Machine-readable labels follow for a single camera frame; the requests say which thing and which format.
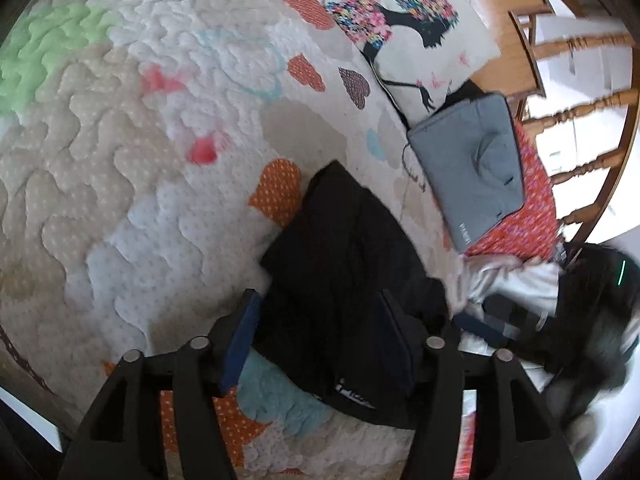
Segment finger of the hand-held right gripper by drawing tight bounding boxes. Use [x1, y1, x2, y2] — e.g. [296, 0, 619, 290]
[452, 312, 512, 349]

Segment wooden staircase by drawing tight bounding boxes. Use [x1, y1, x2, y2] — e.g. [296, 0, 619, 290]
[467, 0, 556, 103]

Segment red floral cushion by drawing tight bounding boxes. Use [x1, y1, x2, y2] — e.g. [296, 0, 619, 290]
[442, 119, 562, 262]

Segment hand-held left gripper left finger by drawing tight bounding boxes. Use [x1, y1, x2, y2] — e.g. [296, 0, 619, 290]
[57, 288, 264, 480]

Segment heart print quilt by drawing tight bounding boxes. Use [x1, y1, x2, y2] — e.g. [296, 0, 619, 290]
[0, 0, 501, 480]

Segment printed figure pillow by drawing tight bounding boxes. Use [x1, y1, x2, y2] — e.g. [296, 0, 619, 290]
[320, 0, 502, 129]

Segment black pants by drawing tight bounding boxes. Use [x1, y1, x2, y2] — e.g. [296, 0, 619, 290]
[252, 160, 451, 431]

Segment grey laptop bag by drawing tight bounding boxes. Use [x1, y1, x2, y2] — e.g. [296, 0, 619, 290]
[406, 93, 526, 254]

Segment white fleece blanket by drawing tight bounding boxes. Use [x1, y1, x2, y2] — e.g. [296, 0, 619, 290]
[444, 254, 568, 356]

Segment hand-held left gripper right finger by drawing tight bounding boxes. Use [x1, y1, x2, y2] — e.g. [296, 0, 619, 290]
[374, 289, 582, 480]

